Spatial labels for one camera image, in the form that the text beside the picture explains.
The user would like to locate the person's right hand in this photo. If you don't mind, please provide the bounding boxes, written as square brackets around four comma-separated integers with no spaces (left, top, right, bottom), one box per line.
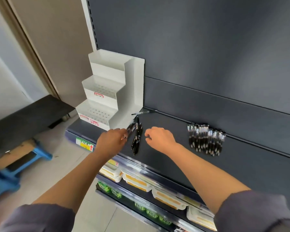
[144,127,179,155]

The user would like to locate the person's left hand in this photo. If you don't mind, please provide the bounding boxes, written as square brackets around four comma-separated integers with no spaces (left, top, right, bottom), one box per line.
[96,128,128,159]

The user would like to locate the pile of black pens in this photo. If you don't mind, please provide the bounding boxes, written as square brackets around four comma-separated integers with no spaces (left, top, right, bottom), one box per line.
[131,116,143,156]

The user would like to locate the row of clear-barrel pens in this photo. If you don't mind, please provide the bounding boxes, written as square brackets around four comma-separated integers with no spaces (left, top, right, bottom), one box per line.
[187,123,227,157]

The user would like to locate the white tiered pen holder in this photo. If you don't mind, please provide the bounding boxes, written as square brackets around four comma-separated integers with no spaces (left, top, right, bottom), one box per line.
[75,49,145,131]

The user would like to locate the person's right forearm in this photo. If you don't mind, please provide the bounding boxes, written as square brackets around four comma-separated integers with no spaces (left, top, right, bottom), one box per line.
[168,143,252,214]

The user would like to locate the person's left forearm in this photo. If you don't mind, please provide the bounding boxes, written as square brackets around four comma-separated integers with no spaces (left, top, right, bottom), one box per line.
[33,152,116,214]

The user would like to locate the yellow green price tag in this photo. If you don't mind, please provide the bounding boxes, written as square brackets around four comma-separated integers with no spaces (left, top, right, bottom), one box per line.
[75,137,96,152]

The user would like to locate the row of green packets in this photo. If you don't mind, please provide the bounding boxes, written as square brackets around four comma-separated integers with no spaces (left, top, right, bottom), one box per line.
[96,180,172,226]

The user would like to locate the blue plastic object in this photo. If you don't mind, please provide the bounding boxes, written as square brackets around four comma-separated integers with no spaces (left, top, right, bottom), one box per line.
[0,140,53,203]

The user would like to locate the brown cardboard piece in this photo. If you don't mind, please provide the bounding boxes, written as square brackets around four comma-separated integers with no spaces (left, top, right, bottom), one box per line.
[0,139,37,171]

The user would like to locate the grey left sleeve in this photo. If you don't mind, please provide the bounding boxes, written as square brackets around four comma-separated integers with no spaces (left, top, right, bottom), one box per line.
[0,203,76,232]

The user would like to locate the grey sleeve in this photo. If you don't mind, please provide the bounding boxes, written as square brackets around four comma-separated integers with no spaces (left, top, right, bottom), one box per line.
[214,190,290,232]
[0,203,76,232]

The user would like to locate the dark grey shelf unit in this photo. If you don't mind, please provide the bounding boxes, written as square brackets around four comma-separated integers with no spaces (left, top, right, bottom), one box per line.
[64,0,290,232]

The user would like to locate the grey right sleeve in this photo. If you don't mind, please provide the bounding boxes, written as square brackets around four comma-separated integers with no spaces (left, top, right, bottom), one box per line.
[214,190,290,232]

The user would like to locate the white slotted shelf upright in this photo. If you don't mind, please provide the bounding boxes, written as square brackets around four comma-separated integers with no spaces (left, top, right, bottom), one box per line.
[81,0,98,52]

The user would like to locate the brown door frame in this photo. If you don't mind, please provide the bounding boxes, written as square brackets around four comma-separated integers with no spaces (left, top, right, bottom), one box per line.
[0,0,61,99]

